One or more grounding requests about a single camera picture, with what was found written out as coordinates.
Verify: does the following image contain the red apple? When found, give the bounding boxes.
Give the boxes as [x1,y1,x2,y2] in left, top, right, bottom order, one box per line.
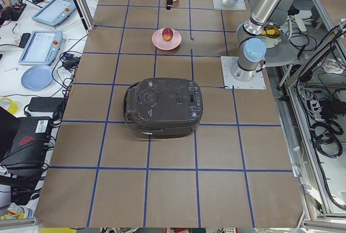
[162,28,174,42]

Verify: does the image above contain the pink plate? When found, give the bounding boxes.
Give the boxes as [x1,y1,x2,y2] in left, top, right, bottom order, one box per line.
[152,28,182,51]

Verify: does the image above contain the glass pot lid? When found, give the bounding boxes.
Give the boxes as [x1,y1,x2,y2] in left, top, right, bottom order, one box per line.
[260,22,282,49]

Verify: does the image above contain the blue teach pendant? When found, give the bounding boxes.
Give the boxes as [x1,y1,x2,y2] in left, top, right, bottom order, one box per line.
[18,30,63,65]
[31,0,76,26]

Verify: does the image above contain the black rice cooker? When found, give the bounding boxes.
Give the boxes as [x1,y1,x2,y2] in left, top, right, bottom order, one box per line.
[123,77,203,137]

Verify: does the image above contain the black power adapter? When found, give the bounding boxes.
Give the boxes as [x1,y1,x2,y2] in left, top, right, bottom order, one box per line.
[28,97,63,112]

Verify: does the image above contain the yellow tape roll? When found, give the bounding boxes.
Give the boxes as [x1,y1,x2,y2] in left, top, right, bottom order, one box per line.
[0,97,18,115]

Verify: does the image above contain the black computer box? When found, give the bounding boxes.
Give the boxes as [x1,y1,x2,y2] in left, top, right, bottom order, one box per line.
[1,108,53,168]

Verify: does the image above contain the aluminium frame post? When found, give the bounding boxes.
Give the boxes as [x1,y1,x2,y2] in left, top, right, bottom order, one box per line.
[61,0,95,30]

